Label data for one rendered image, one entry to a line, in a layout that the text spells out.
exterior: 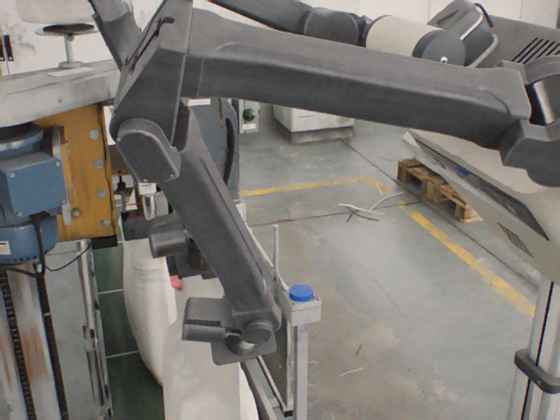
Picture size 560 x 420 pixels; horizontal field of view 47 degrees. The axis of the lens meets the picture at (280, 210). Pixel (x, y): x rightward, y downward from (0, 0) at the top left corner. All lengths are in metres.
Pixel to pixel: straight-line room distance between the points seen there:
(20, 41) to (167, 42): 3.66
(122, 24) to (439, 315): 2.40
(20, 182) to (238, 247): 0.56
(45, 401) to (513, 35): 1.43
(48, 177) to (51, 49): 2.98
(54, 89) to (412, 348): 2.06
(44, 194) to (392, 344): 1.99
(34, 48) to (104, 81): 2.84
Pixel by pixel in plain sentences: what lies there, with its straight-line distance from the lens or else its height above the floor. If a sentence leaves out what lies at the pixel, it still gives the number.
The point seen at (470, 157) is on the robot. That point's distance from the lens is 0.95.
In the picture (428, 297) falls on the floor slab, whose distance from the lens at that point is 3.28.
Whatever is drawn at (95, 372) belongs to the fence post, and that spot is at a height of 0.57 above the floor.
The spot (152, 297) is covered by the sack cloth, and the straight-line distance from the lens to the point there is 1.95.
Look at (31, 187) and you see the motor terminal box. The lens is 1.22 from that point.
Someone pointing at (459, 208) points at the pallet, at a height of 0.08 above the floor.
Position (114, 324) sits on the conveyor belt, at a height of 0.38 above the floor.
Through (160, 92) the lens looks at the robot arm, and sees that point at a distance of 0.56.
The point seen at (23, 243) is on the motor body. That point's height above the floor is 1.13.
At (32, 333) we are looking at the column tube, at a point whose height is 0.76.
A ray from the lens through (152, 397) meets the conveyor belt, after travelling 2.07.
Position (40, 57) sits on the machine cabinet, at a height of 0.95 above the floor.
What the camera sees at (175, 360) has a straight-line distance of 1.45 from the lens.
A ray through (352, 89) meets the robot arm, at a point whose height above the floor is 1.56.
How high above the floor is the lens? 1.69
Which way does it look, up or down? 24 degrees down
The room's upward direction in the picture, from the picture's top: straight up
